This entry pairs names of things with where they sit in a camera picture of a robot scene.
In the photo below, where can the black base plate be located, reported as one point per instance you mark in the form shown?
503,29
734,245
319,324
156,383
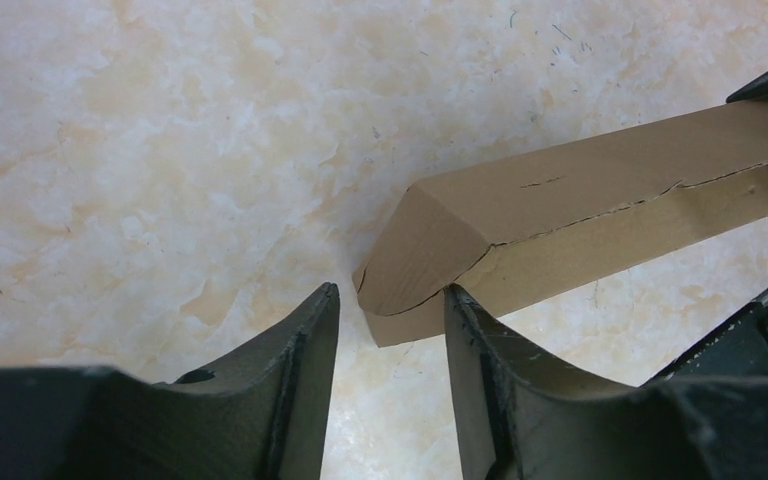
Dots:
737,347

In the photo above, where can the brown cardboard box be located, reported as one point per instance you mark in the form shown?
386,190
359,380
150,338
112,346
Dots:
519,230

